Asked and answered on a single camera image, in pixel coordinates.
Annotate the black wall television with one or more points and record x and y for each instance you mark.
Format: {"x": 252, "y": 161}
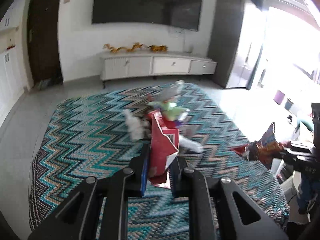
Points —
{"x": 183, "y": 14}

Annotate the golden tiger figurine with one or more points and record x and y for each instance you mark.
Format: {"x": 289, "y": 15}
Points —
{"x": 156, "y": 48}

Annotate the zigzag teal knitted blanket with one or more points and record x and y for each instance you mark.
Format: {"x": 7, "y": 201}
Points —
{"x": 87, "y": 136}

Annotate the purple stool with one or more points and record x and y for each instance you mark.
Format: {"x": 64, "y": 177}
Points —
{"x": 279, "y": 97}

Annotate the green paper wrapper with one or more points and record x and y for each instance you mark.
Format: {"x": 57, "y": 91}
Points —
{"x": 170, "y": 110}

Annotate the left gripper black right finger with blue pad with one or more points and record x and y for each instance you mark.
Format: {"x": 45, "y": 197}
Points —
{"x": 218, "y": 208}

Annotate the dark brown entrance door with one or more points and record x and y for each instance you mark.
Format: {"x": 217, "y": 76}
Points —
{"x": 43, "y": 50}

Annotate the white TV cabinet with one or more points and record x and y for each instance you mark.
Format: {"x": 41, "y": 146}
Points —
{"x": 143, "y": 64}

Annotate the grey tall wardrobe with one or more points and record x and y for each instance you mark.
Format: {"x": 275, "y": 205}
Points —
{"x": 224, "y": 39}

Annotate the white shoe cabinet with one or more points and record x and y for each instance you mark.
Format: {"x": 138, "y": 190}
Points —
{"x": 12, "y": 77}

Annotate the golden dragon figurine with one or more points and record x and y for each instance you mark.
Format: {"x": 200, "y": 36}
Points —
{"x": 136, "y": 46}

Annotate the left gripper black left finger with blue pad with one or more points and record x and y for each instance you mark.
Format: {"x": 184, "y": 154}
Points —
{"x": 97, "y": 208}

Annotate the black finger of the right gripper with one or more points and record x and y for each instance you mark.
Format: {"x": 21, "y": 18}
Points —
{"x": 297, "y": 151}

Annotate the white crumpled tissue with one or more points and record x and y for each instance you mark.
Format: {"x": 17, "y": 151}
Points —
{"x": 137, "y": 128}

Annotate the pink red paper box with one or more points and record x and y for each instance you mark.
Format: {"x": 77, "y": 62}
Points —
{"x": 164, "y": 149}

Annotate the orange red snack bag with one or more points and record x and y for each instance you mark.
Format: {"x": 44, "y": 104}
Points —
{"x": 264, "y": 149}

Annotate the shoes by door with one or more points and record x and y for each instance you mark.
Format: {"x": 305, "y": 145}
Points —
{"x": 44, "y": 84}

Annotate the clear plastic bag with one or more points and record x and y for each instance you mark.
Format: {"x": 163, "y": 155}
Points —
{"x": 172, "y": 91}

